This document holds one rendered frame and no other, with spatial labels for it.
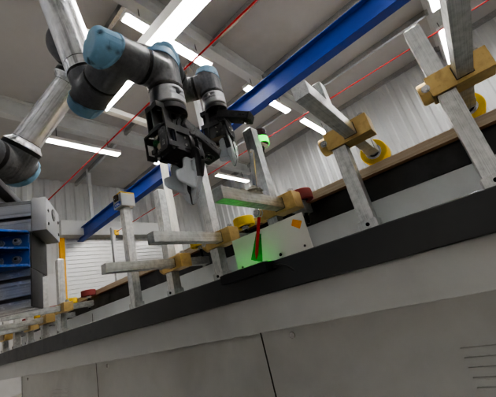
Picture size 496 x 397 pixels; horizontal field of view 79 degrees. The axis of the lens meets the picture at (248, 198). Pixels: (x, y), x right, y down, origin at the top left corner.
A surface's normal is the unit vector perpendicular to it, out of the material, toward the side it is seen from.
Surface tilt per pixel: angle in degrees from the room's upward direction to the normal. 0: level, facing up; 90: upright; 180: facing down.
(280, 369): 90
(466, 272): 90
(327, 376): 90
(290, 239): 90
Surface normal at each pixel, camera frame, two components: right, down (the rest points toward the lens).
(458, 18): 0.25, 0.92
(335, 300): -0.61, -0.11
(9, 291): 0.31, -0.38
